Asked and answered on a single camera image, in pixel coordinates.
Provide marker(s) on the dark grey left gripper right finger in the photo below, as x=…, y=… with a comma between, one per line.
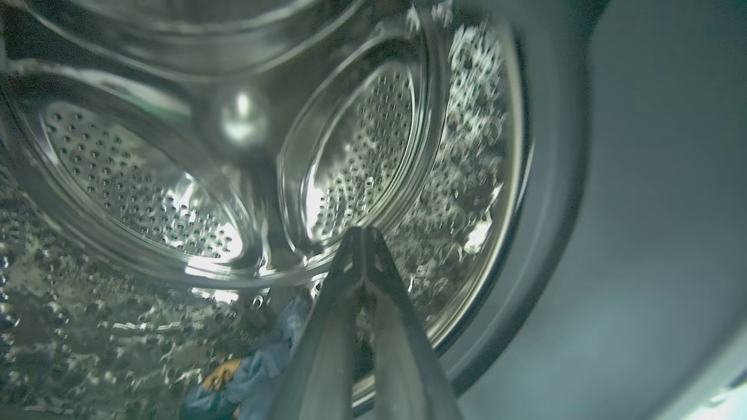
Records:
x=402, y=361

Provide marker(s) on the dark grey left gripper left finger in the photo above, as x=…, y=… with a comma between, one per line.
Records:
x=332, y=350

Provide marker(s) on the blue garment with orange print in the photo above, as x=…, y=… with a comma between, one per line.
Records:
x=262, y=367

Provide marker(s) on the grey rubber door seal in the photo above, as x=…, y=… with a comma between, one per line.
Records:
x=554, y=175

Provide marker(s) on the stainless steel washer drum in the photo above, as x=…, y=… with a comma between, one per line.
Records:
x=146, y=175

